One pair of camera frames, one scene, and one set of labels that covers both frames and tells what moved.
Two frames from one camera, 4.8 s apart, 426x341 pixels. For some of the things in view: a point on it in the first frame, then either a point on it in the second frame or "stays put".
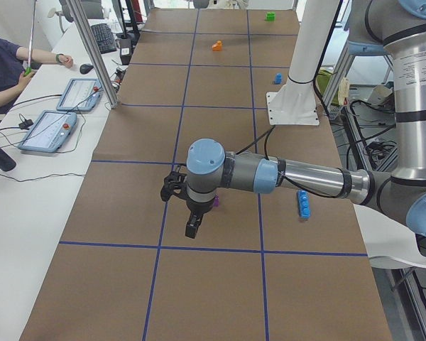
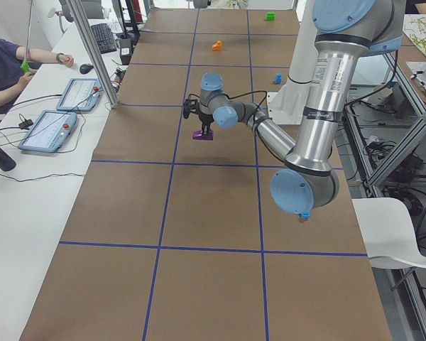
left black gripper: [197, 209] to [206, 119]
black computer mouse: [85, 68] stays put
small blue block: [277, 78] stays put
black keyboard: [104, 38] stays put
